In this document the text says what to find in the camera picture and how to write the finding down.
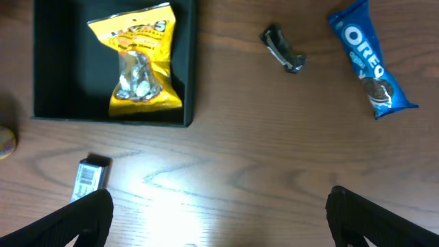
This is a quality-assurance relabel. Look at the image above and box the blue Oreo cookie pack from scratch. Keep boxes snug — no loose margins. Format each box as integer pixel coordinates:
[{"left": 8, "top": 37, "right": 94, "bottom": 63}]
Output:
[{"left": 327, "top": 0, "right": 418, "bottom": 119}]

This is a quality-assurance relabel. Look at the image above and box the yellow candy bag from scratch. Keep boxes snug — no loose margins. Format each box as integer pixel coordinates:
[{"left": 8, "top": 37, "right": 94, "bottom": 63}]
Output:
[{"left": 87, "top": 2, "right": 182, "bottom": 117}]

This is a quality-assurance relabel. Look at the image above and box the yellow candy tube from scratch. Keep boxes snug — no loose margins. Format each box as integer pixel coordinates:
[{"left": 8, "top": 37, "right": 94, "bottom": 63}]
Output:
[{"left": 0, "top": 126, "right": 17, "bottom": 160}]

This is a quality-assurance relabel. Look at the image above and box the small black wrapped snack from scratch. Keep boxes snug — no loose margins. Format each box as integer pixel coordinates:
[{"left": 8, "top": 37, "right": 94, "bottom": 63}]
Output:
[{"left": 259, "top": 23, "right": 307, "bottom": 74}]

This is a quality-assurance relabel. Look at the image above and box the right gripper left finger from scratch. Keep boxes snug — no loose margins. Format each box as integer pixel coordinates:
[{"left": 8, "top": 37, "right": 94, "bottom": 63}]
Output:
[{"left": 1, "top": 189, "right": 114, "bottom": 247}]

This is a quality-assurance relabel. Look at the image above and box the dark green open box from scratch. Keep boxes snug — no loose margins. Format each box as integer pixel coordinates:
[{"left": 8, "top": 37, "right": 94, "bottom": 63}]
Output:
[{"left": 33, "top": 0, "right": 198, "bottom": 127}]

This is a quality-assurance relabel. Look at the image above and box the small blue barcode packet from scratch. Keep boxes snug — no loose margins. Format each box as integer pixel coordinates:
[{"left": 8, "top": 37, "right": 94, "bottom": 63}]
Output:
[{"left": 70, "top": 153, "right": 112, "bottom": 202}]

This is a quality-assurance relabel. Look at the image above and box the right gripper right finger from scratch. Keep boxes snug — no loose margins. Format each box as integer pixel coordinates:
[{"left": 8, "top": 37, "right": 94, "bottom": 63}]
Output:
[{"left": 325, "top": 186, "right": 438, "bottom": 247}]

